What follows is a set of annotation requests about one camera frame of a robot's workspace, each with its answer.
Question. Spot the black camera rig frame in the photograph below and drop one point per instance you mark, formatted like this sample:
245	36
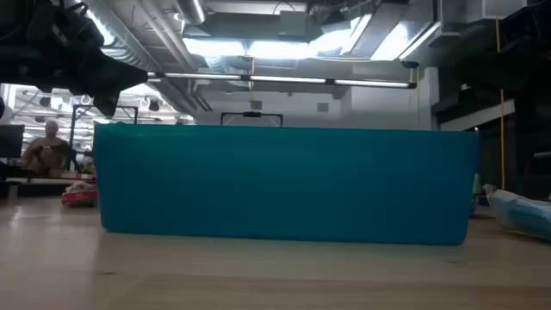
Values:
251	114

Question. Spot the background desk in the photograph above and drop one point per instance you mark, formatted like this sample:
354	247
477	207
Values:
39	180

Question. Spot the silver ventilation duct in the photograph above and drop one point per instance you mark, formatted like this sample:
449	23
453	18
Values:
191	10

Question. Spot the long LED light bar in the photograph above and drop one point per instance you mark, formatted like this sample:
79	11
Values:
284	79

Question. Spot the pale blue red granola bar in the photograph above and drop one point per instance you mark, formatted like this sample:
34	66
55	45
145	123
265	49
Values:
521	213

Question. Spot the person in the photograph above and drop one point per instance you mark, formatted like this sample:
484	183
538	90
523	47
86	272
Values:
46	153

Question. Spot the small green object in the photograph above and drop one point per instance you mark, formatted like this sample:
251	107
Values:
476	184

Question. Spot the black computer monitor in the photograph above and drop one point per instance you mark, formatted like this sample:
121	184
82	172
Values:
10	141

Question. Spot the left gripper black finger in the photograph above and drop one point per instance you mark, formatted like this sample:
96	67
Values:
106	105
112	75

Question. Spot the dark blue plastic bin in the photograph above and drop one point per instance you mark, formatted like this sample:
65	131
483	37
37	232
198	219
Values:
280	185

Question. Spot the red white granola bar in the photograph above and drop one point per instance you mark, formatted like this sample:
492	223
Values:
79	198

